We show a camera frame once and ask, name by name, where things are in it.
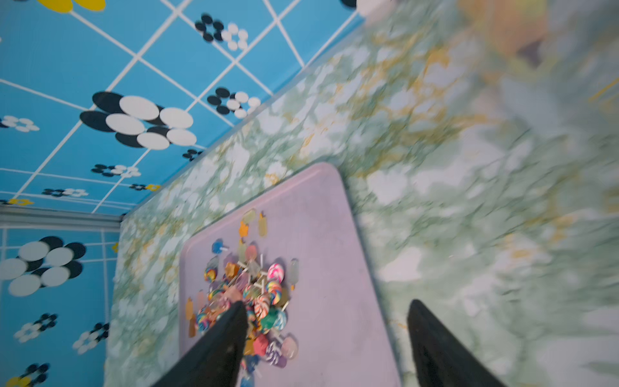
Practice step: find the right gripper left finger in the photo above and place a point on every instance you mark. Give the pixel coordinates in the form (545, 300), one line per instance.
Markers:
(215, 359)

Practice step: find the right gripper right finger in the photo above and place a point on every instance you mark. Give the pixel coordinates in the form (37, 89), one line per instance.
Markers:
(439, 358)

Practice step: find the pile of candies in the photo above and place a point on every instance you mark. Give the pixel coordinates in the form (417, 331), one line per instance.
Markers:
(264, 290)

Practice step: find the blue popsicle candy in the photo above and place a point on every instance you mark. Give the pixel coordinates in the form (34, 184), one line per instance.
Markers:
(219, 247)

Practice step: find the lilac plastic tray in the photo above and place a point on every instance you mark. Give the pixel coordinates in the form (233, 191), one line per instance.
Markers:
(306, 224)

